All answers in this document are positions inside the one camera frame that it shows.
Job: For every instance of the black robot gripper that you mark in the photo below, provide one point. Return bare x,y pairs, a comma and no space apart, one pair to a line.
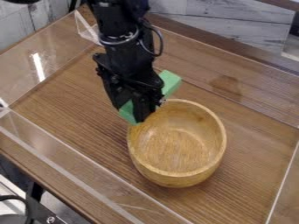
126,70

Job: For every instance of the green rectangular block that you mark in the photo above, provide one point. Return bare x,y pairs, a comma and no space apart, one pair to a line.
171,83

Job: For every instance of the clear acrylic tray walls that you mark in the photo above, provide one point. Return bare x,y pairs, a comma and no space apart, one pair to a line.
63,135

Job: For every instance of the brown wooden bowl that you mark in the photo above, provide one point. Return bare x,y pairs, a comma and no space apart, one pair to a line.
177,147

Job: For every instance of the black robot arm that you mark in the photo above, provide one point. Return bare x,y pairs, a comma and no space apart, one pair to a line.
122,18

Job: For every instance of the black metal table bracket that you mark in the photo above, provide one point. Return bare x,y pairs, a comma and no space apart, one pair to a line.
40,214

